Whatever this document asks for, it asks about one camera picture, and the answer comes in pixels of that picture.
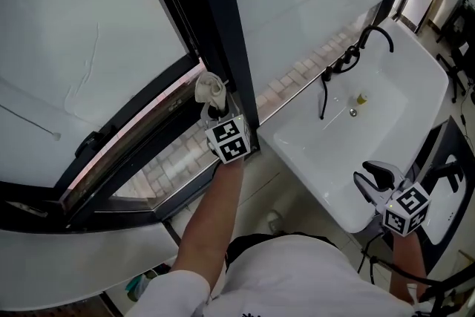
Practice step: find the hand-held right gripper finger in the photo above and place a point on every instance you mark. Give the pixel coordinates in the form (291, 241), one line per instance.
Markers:
(365, 189)
(384, 174)

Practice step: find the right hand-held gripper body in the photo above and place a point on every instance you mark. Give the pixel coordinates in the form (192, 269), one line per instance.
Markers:
(406, 208)

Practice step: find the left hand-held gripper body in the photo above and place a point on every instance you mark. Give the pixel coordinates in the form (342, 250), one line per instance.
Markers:
(230, 144)

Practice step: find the beige cleaning cloth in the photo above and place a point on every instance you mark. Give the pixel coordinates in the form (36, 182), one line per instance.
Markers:
(209, 89)

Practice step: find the person's right forearm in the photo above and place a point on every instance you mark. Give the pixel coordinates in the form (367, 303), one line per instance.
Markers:
(406, 263)

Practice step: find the person's left forearm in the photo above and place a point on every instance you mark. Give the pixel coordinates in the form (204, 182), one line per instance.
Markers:
(211, 215)

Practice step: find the frosted glass window sash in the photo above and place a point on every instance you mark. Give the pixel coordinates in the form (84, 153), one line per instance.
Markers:
(74, 29)

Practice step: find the white sink basin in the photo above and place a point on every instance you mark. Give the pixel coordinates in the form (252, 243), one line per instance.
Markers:
(334, 148)

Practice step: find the metal sink drain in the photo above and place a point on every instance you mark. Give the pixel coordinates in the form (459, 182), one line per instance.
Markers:
(353, 111)

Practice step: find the small yellow cup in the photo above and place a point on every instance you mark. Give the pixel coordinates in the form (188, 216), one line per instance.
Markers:
(361, 98)

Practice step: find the black sink cabinet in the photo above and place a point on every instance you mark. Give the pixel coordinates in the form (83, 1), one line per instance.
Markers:
(456, 137)

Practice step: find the person's white shoe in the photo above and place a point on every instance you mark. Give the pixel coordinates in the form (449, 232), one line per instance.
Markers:
(275, 221)

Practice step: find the person's black shorts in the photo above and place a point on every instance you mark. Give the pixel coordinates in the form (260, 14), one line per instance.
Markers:
(241, 245)

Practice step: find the person's white shirt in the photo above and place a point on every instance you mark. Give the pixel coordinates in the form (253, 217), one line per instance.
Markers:
(297, 282)

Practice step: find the black faucet knob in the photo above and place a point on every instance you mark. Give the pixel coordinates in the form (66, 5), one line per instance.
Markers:
(349, 55)

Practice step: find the black office chair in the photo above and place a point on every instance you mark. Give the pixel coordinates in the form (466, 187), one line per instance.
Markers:
(454, 63)

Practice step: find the green cleaning bottles pile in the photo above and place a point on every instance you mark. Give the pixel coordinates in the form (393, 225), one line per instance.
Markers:
(135, 286)

